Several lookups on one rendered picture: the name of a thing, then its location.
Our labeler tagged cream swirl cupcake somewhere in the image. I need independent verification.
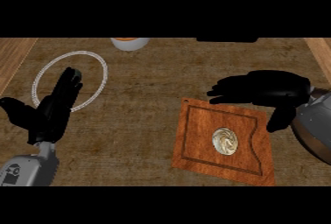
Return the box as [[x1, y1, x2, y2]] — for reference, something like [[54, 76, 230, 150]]
[[211, 126, 239, 157]]

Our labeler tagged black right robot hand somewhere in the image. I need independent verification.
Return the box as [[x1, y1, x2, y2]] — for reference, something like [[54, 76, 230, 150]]
[[205, 69, 313, 134]]

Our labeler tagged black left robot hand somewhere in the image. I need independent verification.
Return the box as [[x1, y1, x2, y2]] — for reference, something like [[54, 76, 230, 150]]
[[0, 66, 84, 146]]

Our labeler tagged white cup with orange top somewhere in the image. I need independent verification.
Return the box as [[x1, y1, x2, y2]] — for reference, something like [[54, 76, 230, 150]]
[[109, 37, 150, 53]]

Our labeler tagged brown wooden cutting board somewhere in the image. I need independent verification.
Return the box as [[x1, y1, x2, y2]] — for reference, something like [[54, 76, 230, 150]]
[[169, 97, 276, 187]]

